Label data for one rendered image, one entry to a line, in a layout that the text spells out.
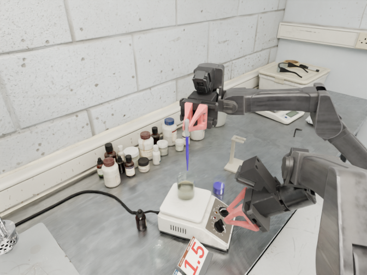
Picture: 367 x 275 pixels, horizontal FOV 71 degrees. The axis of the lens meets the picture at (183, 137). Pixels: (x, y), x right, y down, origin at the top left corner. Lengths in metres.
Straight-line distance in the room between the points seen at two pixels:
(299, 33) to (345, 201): 1.68
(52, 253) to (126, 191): 0.28
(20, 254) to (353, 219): 0.75
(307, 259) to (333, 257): 0.51
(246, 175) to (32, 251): 0.59
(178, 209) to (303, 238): 0.36
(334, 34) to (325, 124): 1.15
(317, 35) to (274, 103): 1.18
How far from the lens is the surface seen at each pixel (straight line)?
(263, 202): 0.56
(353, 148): 0.83
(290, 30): 1.93
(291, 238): 0.83
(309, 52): 1.95
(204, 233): 0.71
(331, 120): 0.74
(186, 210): 0.71
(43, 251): 0.82
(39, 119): 0.92
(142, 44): 1.05
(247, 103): 0.72
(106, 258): 0.76
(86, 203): 0.91
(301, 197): 0.55
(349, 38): 1.83
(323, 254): 0.31
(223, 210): 0.75
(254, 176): 0.54
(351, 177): 0.30
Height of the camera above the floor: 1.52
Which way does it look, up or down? 32 degrees down
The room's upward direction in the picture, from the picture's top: straight up
